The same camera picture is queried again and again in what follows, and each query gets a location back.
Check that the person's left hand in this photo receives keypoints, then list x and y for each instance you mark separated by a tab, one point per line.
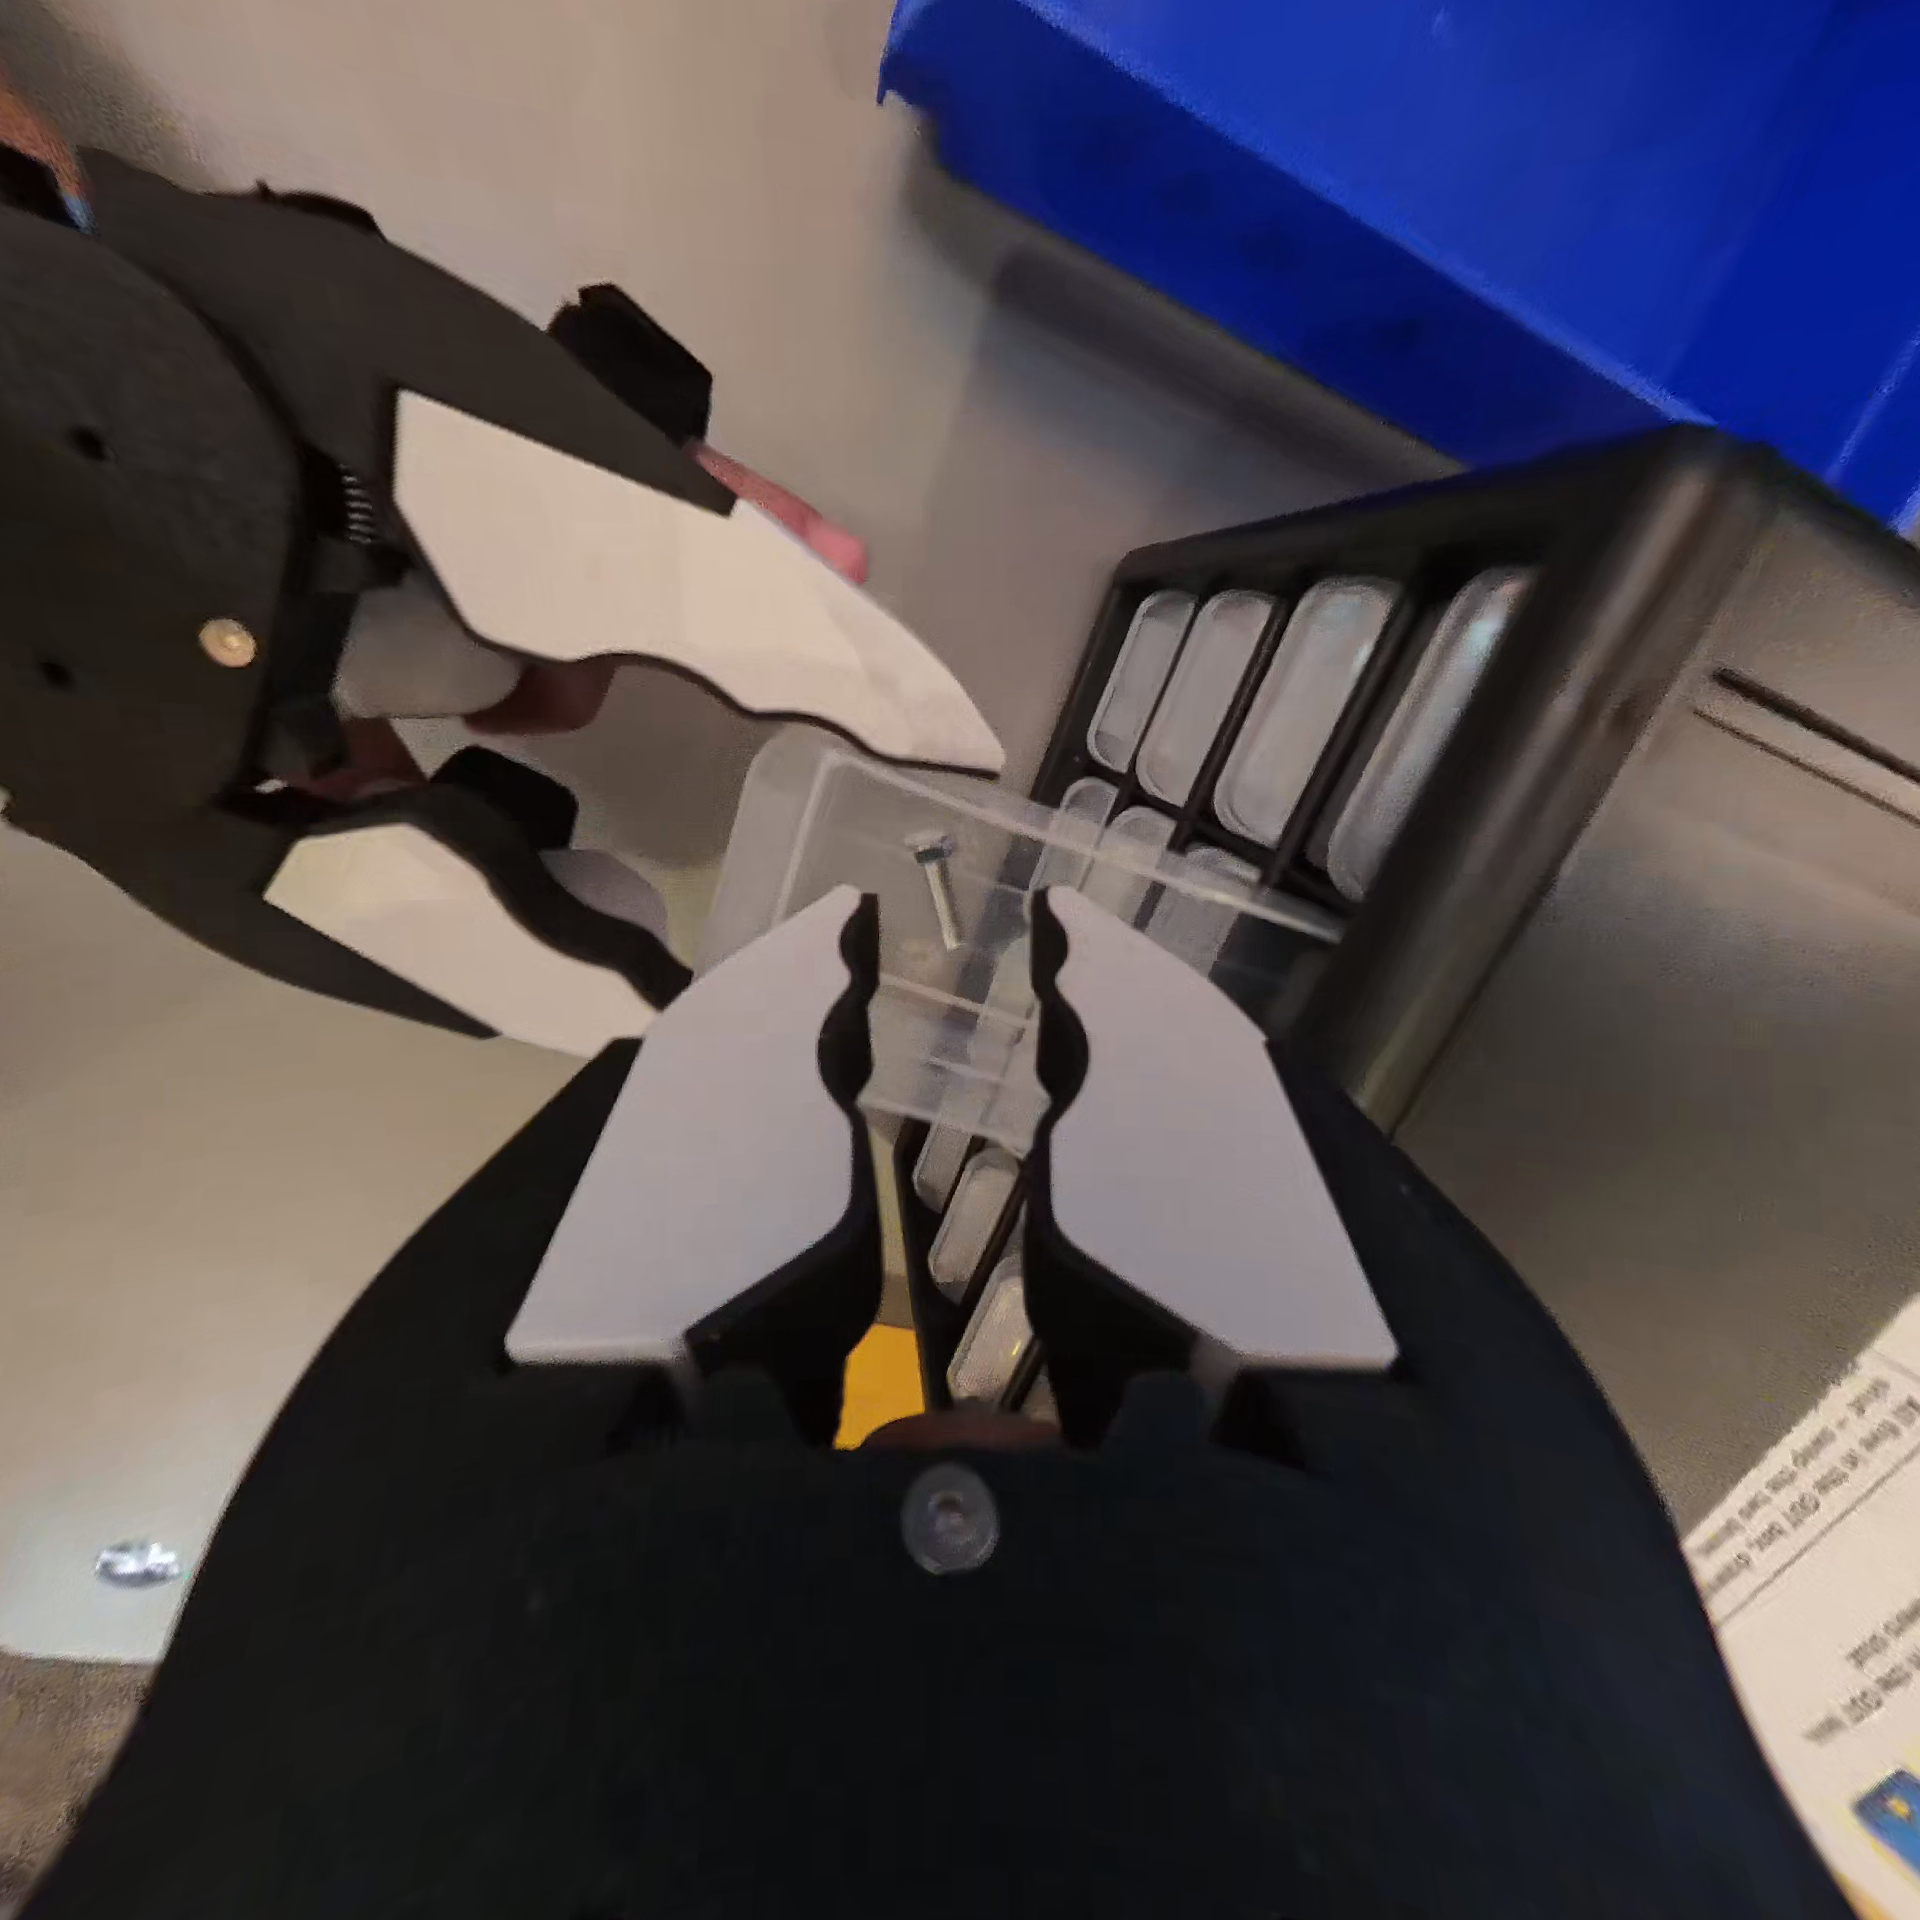
795	524

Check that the printed instruction sheet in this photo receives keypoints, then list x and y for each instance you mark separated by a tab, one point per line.
1831	1621

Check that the clear plastic drawer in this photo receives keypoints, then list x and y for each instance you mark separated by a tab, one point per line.
810	840

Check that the set of clear cabinet drawers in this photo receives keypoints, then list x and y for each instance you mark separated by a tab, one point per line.
1321	705

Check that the blue plastic bin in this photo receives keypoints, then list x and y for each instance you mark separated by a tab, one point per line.
1426	195

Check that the silver table corner fitting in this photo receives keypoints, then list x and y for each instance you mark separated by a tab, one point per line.
139	1564

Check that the black drawer cabinet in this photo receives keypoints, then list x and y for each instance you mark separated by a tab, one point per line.
1650	600

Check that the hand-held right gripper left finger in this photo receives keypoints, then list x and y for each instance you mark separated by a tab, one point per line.
705	1171

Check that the metal screw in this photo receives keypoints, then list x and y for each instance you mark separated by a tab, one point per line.
937	892

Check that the yellow plastic bin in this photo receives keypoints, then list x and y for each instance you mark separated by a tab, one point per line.
879	1387

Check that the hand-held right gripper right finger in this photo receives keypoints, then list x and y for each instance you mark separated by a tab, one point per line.
1215	1184

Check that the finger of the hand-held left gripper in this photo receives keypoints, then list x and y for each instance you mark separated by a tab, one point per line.
405	929
629	577

